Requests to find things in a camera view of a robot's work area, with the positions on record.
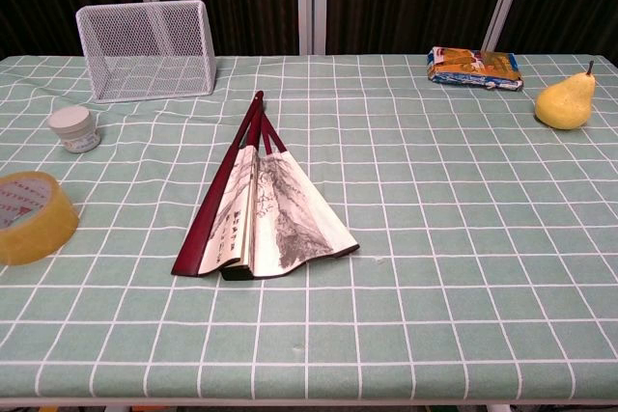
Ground yellow pear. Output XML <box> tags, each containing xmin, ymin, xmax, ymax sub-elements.
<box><xmin>534</xmin><ymin>60</ymin><xmax>597</xmax><ymax>131</ymax></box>

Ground green checked tablecloth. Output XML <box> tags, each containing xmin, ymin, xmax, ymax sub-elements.
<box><xmin>0</xmin><ymin>53</ymin><xmax>618</xmax><ymax>402</ymax></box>

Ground yellowish packing tape roll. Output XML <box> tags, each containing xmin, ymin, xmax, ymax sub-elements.
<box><xmin>0</xmin><ymin>171</ymin><xmax>80</xmax><ymax>266</ymax></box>

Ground paper folding fan red ribs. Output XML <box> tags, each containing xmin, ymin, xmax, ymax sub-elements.
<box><xmin>170</xmin><ymin>90</ymin><xmax>361</xmax><ymax>282</ymax></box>

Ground orange and blue snack packet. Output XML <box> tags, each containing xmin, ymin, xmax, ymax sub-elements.
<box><xmin>426</xmin><ymin>46</ymin><xmax>524</xmax><ymax>92</ymax></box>

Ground white wire mesh basket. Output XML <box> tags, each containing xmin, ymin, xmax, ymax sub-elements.
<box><xmin>75</xmin><ymin>0</ymin><xmax>218</xmax><ymax>104</ymax></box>

